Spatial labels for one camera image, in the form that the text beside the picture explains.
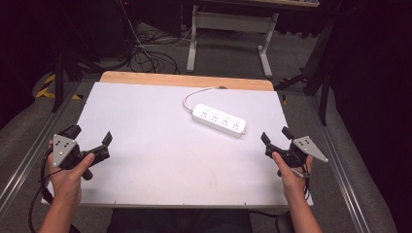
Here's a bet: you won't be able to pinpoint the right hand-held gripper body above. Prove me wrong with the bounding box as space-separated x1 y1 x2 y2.
264 135 329 169

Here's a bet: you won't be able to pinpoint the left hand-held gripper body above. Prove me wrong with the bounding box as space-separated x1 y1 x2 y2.
51 134 111 182

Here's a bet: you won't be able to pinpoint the white power strip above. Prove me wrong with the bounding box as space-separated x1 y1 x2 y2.
190 103 248 139

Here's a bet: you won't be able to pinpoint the person's left hand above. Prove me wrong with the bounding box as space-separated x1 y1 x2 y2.
47 140 96 207

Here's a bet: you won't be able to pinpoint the person's right hand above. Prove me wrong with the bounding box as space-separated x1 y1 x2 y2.
271 151 315 201

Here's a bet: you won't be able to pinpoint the black metal stand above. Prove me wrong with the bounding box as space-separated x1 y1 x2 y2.
48 0 106 114
274 17 336 126

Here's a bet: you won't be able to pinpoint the person's dark trousers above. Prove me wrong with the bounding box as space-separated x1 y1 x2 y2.
106 208 255 233

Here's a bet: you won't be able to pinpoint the aluminium rail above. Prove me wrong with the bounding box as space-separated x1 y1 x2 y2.
305 95 372 233
0 81 83 212

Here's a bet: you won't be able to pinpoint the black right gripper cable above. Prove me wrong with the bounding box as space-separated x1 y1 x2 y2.
299 163 313 203

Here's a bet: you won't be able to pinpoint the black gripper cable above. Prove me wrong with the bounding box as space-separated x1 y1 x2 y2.
27 150 82 233
299 163 313 203

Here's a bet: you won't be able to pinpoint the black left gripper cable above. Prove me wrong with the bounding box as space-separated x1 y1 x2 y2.
27 150 82 233

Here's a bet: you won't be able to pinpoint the white power strip cable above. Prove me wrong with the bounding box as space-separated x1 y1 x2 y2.
182 84 228 113

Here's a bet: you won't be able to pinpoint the tangle of black floor cables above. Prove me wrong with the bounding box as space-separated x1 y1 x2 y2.
116 0 195 76

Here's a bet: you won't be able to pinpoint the white metal desk frame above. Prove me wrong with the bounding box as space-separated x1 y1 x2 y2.
186 4 280 79

